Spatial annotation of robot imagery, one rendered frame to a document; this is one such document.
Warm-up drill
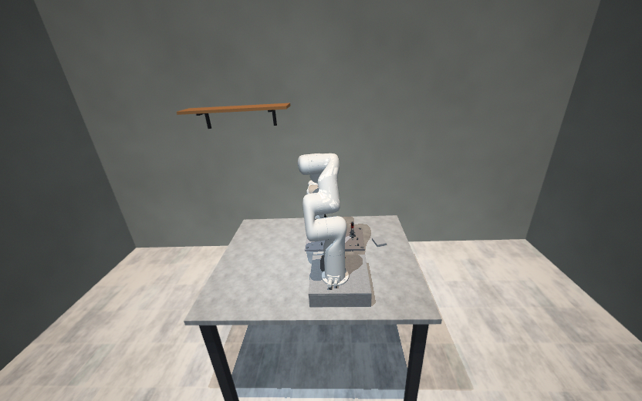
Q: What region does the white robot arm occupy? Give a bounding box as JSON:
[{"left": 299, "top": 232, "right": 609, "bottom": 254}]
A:
[{"left": 298, "top": 153, "right": 349, "bottom": 288}]

